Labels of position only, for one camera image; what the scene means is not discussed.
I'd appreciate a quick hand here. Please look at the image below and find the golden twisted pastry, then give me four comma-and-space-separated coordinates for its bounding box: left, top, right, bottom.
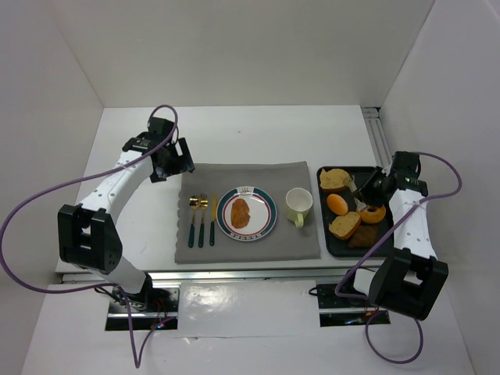
230, 198, 251, 229

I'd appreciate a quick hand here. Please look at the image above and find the gold knife green handle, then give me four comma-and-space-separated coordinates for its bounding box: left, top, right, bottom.
209, 194, 218, 246

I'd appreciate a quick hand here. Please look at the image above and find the grey cloth placemat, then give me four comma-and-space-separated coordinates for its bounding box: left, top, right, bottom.
174, 162, 320, 265

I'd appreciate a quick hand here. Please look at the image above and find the gold fork green handle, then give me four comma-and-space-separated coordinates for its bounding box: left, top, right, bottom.
198, 193, 209, 248

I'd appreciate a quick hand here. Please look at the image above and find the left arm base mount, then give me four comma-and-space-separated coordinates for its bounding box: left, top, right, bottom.
98, 285, 180, 331

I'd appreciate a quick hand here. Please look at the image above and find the seeded bread slice far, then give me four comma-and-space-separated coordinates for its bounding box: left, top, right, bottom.
320, 169, 352, 193

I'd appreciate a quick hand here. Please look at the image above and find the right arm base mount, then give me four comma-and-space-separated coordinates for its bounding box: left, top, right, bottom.
308, 284, 390, 327

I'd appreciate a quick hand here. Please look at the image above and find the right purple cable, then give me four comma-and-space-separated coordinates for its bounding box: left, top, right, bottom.
334, 152, 463, 365

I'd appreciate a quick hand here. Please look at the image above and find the orange round bun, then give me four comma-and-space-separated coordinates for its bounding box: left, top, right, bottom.
327, 194, 349, 216

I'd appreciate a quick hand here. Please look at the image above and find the seeded bread slice near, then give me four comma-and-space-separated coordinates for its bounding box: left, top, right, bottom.
328, 212, 361, 240

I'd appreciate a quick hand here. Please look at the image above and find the black bread tray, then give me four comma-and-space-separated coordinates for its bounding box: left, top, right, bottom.
316, 166, 393, 259

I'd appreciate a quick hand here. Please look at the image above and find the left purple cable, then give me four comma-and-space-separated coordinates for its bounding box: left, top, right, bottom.
0, 104, 180, 370

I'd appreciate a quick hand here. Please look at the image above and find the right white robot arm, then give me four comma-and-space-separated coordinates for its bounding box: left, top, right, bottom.
349, 152, 448, 320

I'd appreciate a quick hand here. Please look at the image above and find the seeded bread slice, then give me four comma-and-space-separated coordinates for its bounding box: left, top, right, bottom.
320, 169, 352, 193
328, 212, 361, 240

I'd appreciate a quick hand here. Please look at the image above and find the brown croissant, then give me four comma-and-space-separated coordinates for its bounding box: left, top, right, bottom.
348, 225, 379, 248

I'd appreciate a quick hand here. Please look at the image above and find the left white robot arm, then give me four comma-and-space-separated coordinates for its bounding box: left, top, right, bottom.
57, 117, 195, 311

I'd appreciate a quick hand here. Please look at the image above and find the orange glazed donut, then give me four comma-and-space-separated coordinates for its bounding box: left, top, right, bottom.
357, 205, 387, 224

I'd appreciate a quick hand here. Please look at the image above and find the pale green mug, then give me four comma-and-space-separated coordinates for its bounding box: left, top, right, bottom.
285, 187, 313, 229

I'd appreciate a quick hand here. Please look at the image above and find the purple cable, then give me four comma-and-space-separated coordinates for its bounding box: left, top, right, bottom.
334, 152, 463, 365
0, 104, 180, 370

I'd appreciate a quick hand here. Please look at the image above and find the white plate with striped rim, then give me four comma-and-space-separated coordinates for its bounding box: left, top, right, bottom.
216, 186, 277, 241

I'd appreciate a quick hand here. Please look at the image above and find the gold spoon green handle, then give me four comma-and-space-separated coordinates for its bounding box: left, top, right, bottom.
188, 195, 200, 248

